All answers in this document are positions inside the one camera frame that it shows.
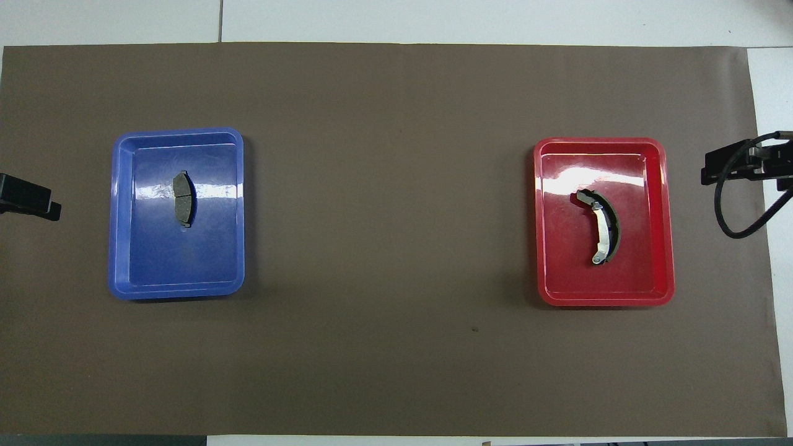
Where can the curved silver brake shoe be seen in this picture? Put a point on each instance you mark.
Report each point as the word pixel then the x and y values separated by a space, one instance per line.
pixel 600 229

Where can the dark grey brake pad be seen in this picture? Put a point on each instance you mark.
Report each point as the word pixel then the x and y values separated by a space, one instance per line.
pixel 181 201

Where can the blue plastic tray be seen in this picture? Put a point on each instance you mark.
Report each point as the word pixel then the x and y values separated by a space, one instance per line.
pixel 155 260

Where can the red plastic tray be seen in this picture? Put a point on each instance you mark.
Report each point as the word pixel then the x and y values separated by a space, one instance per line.
pixel 644 272

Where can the brown table mat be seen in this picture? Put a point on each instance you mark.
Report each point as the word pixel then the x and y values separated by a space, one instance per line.
pixel 396 93

